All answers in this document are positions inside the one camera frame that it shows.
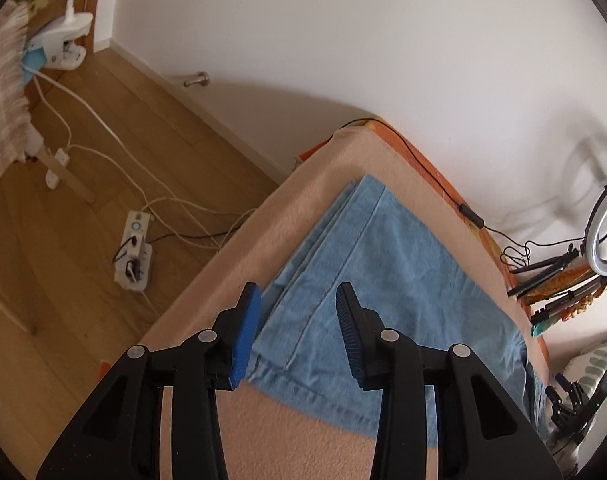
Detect person's right hand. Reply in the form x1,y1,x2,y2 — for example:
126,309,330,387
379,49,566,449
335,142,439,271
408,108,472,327
544,427,584,473

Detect ring light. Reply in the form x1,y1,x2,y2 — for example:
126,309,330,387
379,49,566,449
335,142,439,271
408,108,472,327
581,172,607,277

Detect silver tripod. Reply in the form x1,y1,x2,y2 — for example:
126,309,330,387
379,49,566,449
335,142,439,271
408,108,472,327
528,280,607,326

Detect blue denim pants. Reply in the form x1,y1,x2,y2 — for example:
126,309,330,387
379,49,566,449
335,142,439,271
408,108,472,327
246,175,551,451

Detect small black tripod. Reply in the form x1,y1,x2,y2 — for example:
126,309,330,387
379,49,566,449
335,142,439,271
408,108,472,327
506,245,591,301

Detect thin white cable with switch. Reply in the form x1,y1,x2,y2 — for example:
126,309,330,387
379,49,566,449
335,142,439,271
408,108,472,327
33,82,76,190

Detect thick white cable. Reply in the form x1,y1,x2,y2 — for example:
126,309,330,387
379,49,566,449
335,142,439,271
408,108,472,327
30,70,256,251

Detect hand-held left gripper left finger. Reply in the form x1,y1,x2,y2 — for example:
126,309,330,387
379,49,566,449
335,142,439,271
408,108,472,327
36,282,262,480

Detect checked beige cloth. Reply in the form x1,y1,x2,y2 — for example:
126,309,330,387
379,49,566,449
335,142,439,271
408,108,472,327
0,2,34,196

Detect white power strip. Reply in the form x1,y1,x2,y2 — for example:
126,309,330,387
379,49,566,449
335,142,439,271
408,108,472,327
114,210,155,292

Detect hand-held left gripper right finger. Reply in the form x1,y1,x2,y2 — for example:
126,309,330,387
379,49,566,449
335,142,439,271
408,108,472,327
336,282,564,480

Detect thin black cable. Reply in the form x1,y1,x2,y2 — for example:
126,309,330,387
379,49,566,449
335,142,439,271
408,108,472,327
339,118,579,273

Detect white green patterned blanket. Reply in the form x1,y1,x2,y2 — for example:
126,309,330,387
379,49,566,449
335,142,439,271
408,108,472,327
548,327,607,461

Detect beige fleece blanket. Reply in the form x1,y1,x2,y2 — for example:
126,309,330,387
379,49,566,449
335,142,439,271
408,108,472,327
90,125,534,480

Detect black power cable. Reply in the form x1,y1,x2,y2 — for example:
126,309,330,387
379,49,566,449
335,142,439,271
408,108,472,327
112,215,251,266

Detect white clip lamp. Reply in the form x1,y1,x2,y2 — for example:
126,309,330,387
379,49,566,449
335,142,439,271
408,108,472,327
30,0,94,71

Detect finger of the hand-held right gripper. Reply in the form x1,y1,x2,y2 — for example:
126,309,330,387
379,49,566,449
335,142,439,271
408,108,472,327
551,406,584,426
547,371,583,403

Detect light blue cloth piece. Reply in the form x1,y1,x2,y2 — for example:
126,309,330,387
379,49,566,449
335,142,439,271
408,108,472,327
20,42,46,86

